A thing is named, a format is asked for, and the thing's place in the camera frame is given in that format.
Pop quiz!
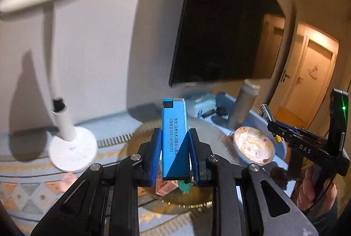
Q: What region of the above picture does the white desk lamp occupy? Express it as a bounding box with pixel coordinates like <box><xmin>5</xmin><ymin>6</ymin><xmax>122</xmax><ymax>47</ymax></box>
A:
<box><xmin>0</xmin><ymin>0</ymin><xmax>98</xmax><ymax>173</ymax></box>

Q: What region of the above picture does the blue lighter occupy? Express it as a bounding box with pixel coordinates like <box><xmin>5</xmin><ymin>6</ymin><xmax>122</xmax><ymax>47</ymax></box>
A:
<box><xmin>161</xmin><ymin>98</ymin><xmax>192</xmax><ymax>181</ymax></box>

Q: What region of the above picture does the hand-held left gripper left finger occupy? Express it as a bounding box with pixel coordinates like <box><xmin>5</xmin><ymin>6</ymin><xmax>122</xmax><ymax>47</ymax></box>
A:
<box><xmin>30</xmin><ymin>128</ymin><xmax>162</xmax><ymax>236</ymax></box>

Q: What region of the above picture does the small silver metal cylinder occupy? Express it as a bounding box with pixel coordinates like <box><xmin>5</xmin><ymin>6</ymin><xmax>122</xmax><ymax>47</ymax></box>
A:
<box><xmin>260</xmin><ymin>104</ymin><xmax>283</xmax><ymax>145</ymax></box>

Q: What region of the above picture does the blue container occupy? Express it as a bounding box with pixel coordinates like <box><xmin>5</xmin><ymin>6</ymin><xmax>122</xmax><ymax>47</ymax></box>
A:
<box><xmin>215</xmin><ymin>92</ymin><xmax>233</xmax><ymax>107</ymax></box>

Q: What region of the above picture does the pink translucent block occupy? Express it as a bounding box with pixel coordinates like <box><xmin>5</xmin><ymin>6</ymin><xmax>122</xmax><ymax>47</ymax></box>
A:
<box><xmin>155</xmin><ymin>178</ymin><xmax>179</xmax><ymax>197</ymax></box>

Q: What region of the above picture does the teal green toy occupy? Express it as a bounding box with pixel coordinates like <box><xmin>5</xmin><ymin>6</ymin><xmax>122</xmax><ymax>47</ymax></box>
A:
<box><xmin>178</xmin><ymin>180</ymin><xmax>193</xmax><ymax>194</ymax></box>

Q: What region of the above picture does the wooden door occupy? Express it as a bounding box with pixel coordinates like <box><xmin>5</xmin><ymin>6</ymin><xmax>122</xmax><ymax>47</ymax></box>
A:
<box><xmin>277</xmin><ymin>22</ymin><xmax>340</xmax><ymax>127</ymax></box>

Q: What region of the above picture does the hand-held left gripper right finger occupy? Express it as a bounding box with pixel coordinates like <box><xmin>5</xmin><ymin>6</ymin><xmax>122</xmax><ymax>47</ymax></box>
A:
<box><xmin>188</xmin><ymin>128</ymin><xmax>320</xmax><ymax>236</ymax></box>

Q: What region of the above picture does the black television screen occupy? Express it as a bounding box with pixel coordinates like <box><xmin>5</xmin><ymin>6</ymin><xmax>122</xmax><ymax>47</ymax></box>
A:
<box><xmin>168</xmin><ymin>0</ymin><xmax>286</xmax><ymax>88</ymax></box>

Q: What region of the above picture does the patterned table mat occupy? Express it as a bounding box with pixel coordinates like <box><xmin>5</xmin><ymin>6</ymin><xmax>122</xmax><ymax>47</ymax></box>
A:
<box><xmin>0</xmin><ymin>126</ymin><xmax>220</xmax><ymax>236</ymax></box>

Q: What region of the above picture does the white blue tissue pack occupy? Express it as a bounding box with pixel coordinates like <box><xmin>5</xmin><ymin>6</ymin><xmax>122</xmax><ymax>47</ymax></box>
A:
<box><xmin>186</xmin><ymin>93</ymin><xmax>217</xmax><ymax>117</ymax></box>

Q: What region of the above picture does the beige thermos tumbler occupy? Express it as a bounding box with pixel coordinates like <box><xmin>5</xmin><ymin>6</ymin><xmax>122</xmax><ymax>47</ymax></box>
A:
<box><xmin>227</xmin><ymin>79</ymin><xmax>261</xmax><ymax>131</ymax></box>

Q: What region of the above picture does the person's right hand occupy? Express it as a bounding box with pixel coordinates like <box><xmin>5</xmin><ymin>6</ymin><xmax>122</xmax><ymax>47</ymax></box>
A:
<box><xmin>297</xmin><ymin>169</ymin><xmax>338</xmax><ymax>212</ymax></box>

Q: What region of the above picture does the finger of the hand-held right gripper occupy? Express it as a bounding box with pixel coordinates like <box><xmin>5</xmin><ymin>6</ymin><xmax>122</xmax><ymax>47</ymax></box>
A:
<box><xmin>268</xmin><ymin>126</ymin><xmax>324</xmax><ymax>150</ymax></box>
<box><xmin>267</xmin><ymin>120</ymin><xmax>327</xmax><ymax>144</ymax></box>

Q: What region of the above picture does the person's right forearm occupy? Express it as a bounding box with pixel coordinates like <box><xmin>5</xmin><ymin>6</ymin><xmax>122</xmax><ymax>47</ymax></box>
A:
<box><xmin>310</xmin><ymin>198</ymin><xmax>349</xmax><ymax>236</ymax></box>

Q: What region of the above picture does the pink floral plate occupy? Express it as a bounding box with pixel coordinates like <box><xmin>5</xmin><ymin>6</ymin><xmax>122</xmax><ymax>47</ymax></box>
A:
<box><xmin>233</xmin><ymin>126</ymin><xmax>275</xmax><ymax>164</ymax></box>

